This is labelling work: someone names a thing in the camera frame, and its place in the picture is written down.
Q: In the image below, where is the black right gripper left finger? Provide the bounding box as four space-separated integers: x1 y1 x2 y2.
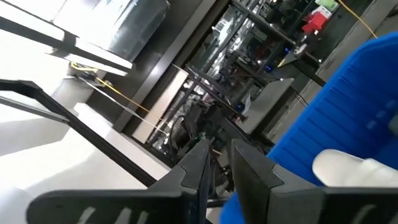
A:
26 139 212 224

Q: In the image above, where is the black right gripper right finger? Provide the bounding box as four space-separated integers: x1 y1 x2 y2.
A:
231 139 398 224

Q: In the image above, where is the grey slide sandal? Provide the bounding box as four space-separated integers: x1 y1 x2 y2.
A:
312 148 398 189

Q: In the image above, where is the blue plastic bin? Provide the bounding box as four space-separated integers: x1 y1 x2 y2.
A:
219 30 398 224

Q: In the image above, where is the metal storage shelf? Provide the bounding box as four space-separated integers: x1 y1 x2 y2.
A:
186 0 299 103

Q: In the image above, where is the red box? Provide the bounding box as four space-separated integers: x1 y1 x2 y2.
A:
301 11 329 35

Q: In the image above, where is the green box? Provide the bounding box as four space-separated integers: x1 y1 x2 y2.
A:
315 0 340 12

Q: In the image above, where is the black aluminium frame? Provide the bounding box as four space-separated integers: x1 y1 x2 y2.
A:
0 79 158 187

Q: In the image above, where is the yellow cable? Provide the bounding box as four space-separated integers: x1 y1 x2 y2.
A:
70 62 150 113

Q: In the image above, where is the orange cable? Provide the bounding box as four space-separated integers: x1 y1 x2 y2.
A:
337 0 379 39

